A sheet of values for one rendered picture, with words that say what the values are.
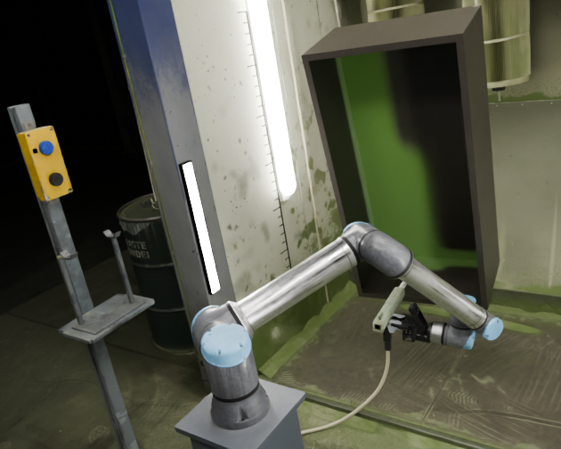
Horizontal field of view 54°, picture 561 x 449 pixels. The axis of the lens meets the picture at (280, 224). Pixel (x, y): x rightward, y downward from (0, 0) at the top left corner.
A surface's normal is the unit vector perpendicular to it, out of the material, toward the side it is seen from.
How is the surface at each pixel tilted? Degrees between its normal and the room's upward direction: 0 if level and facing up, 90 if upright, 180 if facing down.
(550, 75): 90
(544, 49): 90
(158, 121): 90
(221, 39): 90
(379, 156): 102
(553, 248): 57
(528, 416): 0
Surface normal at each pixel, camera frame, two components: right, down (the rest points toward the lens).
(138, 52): -0.55, 0.37
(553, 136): -0.55, -0.19
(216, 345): -0.14, -0.90
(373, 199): -0.44, 0.55
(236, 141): 0.81, 0.07
